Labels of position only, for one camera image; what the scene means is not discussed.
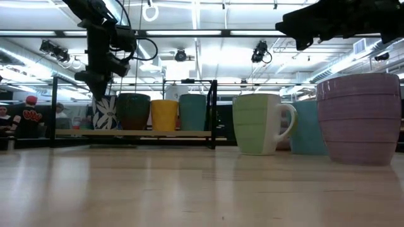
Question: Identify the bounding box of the white blue floral mug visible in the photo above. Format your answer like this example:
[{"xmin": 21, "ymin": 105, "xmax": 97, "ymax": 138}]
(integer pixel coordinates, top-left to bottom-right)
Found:
[{"xmin": 92, "ymin": 94, "xmax": 120, "ymax": 131}]

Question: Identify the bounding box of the teal mug white inside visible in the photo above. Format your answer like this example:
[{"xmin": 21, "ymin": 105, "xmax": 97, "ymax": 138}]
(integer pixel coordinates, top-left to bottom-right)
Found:
[{"xmin": 179, "ymin": 93, "xmax": 208, "ymax": 132}]

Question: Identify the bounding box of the light blue mug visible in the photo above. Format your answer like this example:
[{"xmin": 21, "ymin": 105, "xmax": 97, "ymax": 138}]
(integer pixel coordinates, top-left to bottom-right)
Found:
[{"xmin": 288, "ymin": 100, "xmax": 329, "ymax": 156}]

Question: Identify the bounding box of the dark teal speckled mug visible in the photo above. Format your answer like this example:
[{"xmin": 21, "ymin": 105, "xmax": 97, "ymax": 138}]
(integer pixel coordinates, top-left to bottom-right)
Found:
[{"xmin": 116, "ymin": 93, "xmax": 152, "ymax": 131}]

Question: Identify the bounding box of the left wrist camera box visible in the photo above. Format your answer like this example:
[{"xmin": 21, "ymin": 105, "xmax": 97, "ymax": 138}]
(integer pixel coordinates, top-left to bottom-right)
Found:
[{"xmin": 107, "ymin": 53, "xmax": 132, "ymax": 78}]

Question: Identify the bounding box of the overhead rig beam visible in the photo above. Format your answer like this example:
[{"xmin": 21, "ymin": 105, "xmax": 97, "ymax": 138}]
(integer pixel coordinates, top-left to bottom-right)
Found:
[{"xmin": 0, "ymin": 29, "xmax": 404, "ymax": 38}]

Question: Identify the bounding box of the person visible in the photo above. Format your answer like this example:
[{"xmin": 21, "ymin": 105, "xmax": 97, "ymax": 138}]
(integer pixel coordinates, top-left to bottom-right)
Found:
[
  {"xmin": 11, "ymin": 95, "xmax": 45, "ymax": 139},
  {"xmin": 0, "ymin": 105, "xmax": 16, "ymax": 136},
  {"xmin": 56, "ymin": 102, "xmax": 69, "ymax": 120}
]

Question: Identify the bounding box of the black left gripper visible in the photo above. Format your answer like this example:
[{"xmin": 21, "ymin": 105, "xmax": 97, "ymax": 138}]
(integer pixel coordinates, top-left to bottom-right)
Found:
[{"xmin": 74, "ymin": 52, "xmax": 111, "ymax": 102}]

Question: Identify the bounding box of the round purple ribbed mug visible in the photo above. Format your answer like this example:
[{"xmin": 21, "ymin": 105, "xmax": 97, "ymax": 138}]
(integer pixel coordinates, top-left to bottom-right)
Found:
[{"xmin": 316, "ymin": 73, "xmax": 402, "ymax": 167}]

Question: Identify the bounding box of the green ribbed mug white handle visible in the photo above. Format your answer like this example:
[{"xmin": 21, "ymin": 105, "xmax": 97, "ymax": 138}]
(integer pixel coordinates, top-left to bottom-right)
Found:
[{"xmin": 232, "ymin": 93, "xmax": 298, "ymax": 156}]

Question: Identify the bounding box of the wooden shelf black metal frame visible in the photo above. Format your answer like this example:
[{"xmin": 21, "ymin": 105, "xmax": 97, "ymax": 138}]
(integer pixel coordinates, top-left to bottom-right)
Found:
[{"xmin": 49, "ymin": 75, "xmax": 219, "ymax": 151}]

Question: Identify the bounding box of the white air vent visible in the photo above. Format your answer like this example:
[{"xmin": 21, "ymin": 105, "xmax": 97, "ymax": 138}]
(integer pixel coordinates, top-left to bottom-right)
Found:
[{"xmin": 352, "ymin": 37, "xmax": 367, "ymax": 55}]

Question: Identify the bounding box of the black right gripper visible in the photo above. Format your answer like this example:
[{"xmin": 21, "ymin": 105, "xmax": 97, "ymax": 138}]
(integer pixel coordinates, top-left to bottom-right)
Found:
[{"xmin": 275, "ymin": 0, "xmax": 381, "ymax": 51}]

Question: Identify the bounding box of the yellow mug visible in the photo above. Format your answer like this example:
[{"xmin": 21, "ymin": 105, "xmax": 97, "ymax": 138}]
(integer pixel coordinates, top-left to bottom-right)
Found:
[{"xmin": 150, "ymin": 99, "xmax": 179, "ymax": 132}]

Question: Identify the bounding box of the white cable ring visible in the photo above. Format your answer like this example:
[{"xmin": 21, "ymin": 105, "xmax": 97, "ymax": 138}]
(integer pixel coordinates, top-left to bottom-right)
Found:
[{"xmin": 141, "ymin": 2, "xmax": 160, "ymax": 23}]

